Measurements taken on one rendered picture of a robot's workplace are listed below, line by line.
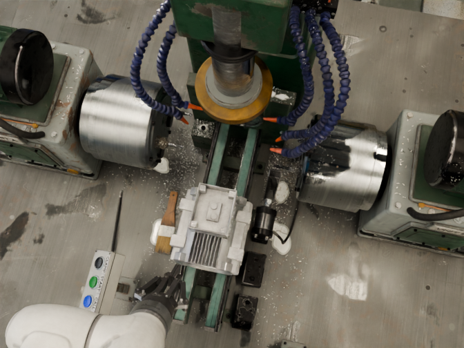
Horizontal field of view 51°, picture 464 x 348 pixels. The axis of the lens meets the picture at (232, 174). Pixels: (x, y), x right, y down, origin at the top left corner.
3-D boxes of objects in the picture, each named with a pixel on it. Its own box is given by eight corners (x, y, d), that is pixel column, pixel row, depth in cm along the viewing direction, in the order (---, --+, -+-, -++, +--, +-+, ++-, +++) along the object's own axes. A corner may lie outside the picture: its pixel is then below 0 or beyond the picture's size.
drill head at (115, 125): (79, 87, 159) (51, 46, 135) (188, 108, 156) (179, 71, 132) (56, 159, 153) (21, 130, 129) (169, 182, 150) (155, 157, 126)
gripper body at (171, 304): (173, 306, 103) (183, 286, 111) (134, 297, 103) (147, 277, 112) (168, 337, 104) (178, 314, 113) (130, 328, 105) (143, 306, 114)
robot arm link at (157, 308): (125, 306, 98) (134, 293, 103) (119, 346, 100) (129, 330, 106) (169, 317, 97) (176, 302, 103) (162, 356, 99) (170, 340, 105)
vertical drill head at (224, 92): (208, 71, 130) (190, -65, 83) (275, 83, 128) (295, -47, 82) (192, 133, 125) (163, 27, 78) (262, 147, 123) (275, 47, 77)
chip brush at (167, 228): (167, 190, 161) (166, 190, 160) (181, 192, 161) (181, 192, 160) (154, 253, 156) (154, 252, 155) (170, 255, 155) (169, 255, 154)
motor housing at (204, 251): (190, 198, 148) (184, 181, 130) (252, 211, 146) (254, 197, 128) (174, 264, 143) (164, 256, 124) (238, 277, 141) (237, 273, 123)
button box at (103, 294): (110, 252, 135) (94, 248, 132) (126, 255, 131) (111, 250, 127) (92, 315, 131) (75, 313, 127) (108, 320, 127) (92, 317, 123)
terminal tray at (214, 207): (200, 188, 133) (197, 181, 126) (238, 197, 132) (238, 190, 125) (189, 231, 130) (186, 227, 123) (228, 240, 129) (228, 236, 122)
